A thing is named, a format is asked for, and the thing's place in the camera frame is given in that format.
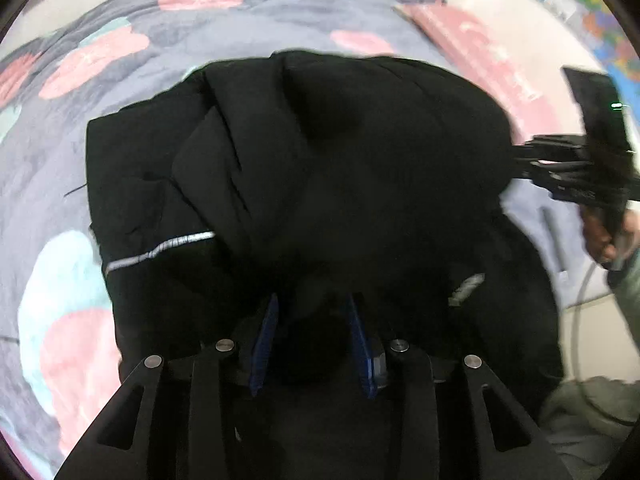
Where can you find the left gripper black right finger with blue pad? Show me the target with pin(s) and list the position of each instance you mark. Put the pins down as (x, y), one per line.
(457, 394)

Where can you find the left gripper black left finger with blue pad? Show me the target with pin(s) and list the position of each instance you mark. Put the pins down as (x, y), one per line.
(176, 419)

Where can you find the black hooded jacket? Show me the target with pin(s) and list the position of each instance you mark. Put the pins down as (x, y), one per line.
(308, 179)

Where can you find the grey sleeve forearm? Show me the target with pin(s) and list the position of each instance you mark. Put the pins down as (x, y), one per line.
(587, 419)

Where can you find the person's right hand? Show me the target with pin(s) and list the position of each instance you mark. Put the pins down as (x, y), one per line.
(604, 247)

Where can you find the colourful world map poster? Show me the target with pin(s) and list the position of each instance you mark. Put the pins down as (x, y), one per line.
(594, 24)

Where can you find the pink grey pillow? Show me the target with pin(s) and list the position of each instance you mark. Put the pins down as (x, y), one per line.
(470, 45)

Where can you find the grey pink patterned bed blanket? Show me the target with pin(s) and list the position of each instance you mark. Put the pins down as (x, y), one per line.
(121, 53)

